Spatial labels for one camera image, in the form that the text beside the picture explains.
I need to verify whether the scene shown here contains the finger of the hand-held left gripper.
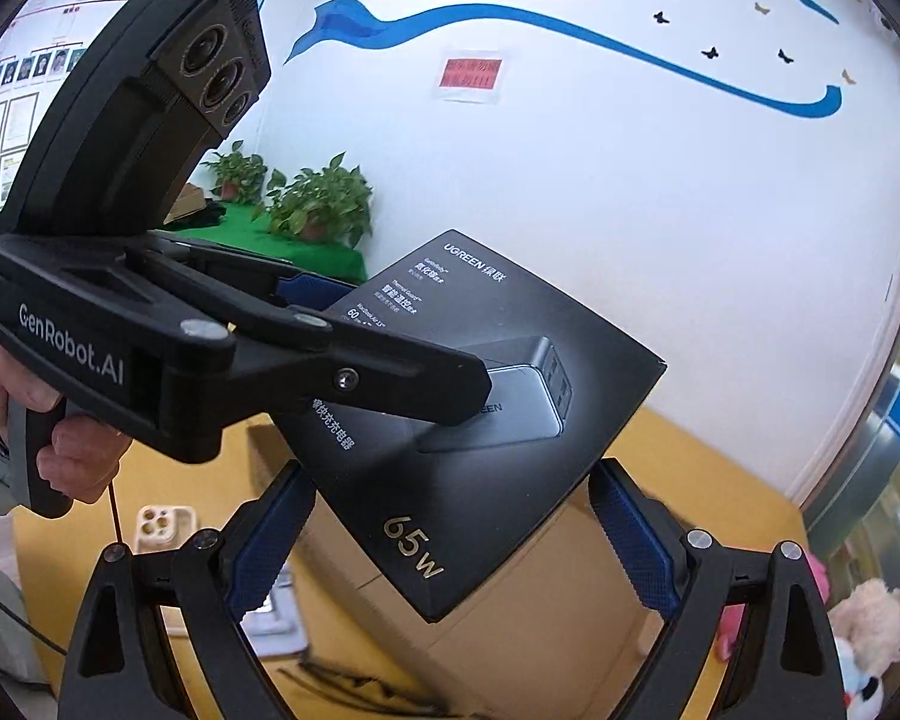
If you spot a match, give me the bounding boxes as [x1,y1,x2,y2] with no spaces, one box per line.
[148,234,366,310]
[161,306,494,464]

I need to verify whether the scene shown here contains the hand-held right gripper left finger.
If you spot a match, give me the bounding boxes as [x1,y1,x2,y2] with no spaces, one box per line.
[58,457,316,720]

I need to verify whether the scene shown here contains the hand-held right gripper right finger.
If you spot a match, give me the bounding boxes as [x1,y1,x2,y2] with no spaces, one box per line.
[589,457,848,720]

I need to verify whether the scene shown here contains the black charger box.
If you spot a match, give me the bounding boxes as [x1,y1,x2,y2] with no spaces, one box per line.
[281,229,668,623]

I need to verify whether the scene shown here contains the yellow desktop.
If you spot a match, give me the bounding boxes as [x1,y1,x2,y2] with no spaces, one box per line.
[11,405,822,720]

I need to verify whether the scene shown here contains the person's left hand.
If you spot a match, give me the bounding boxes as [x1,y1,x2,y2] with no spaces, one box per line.
[0,326,117,503]

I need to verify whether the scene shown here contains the green table cloth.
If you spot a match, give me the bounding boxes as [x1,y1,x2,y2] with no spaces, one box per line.
[154,199,368,287]

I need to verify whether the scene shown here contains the grey desk socket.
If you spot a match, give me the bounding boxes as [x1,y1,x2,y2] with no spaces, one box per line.
[241,570,306,635]

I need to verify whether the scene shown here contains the large potted plant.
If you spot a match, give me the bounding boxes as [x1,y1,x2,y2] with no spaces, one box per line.
[266,154,376,250]

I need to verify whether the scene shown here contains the phone with beige case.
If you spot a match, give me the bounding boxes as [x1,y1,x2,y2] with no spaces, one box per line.
[133,504,197,556]

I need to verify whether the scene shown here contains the brown cardboard box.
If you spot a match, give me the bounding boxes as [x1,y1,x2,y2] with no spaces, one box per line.
[246,405,665,695]

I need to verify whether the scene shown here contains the small potted plant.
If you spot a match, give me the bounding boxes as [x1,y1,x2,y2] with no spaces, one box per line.
[201,141,268,203]

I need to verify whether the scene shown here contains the pink plush toy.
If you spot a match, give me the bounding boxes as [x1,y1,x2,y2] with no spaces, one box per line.
[720,551,833,642]

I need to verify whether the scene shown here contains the white plush toy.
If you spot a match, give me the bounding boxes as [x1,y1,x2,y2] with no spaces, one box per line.
[825,577,900,720]

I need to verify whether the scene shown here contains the group of butterfly decals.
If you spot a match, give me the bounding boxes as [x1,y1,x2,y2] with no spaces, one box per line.
[649,0,860,87]

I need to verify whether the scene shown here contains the black cables on desk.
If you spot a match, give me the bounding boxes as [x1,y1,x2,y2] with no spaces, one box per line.
[283,652,395,692]

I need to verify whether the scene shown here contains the thin black cable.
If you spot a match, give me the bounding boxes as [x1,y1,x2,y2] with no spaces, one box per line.
[109,457,125,545]

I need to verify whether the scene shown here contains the wall photo chart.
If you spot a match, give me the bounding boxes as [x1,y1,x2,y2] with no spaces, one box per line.
[0,0,151,218]

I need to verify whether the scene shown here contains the metal door frame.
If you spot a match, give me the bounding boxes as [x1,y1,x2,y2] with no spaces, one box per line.
[795,330,900,590]

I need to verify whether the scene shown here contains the red wall notice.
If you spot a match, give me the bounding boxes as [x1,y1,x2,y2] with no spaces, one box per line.
[436,54,505,104]

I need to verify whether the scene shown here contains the blue wall decal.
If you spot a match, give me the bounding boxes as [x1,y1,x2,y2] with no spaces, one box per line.
[283,0,845,121]

